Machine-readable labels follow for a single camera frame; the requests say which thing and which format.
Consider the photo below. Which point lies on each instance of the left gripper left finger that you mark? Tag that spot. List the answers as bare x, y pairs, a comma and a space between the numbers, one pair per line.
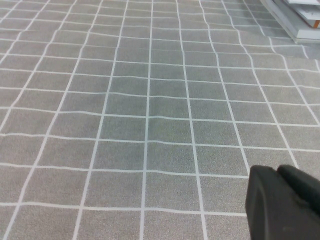
272, 212

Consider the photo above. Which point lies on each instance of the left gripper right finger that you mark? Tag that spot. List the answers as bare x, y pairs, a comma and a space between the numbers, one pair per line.
305, 187

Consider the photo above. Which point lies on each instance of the grey checked tablecloth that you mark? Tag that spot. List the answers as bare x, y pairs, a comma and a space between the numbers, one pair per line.
150, 112

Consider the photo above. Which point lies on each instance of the tan-edged book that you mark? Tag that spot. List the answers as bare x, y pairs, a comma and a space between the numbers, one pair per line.
300, 13

